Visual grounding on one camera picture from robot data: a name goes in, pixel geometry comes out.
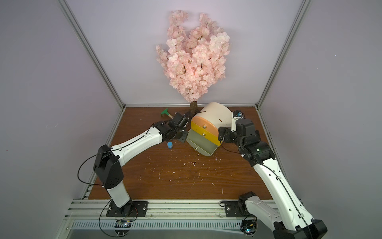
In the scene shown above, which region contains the grey bottom drawer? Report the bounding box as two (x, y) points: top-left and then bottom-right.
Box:
(186, 129), (218, 156)

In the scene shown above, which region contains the cream cylindrical drawer cabinet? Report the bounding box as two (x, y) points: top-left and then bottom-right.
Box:
(195, 102), (232, 129)

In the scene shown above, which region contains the orange top drawer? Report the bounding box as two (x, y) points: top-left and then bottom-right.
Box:
(192, 116), (219, 136)

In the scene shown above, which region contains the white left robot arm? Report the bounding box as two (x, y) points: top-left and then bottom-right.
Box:
(93, 113), (189, 209)

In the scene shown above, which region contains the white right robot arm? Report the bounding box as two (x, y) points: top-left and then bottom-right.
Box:
(218, 126), (328, 239)

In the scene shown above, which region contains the green toy hammer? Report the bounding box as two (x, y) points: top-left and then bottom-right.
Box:
(161, 108), (173, 118)

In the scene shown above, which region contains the pink cherry blossom tree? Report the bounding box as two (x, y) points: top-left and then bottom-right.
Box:
(156, 10), (230, 115)

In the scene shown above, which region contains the right circuit board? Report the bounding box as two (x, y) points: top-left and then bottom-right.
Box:
(240, 220), (258, 236)

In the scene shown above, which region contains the circuit board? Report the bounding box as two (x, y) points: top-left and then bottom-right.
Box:
(240, 220), (258, 236)
(114, 220), (132, 237)

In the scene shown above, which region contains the left circuit board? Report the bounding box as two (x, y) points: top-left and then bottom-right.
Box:
(114, 220), (132, 237)

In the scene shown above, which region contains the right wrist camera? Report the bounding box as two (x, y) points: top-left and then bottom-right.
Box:
(231, 111), (258, 137)

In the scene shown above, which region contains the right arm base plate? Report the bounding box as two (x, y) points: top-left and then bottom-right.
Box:
(219, 201), (247, 218)

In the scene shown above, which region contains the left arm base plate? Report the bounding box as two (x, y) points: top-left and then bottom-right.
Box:
(106, 200), (149, 218)

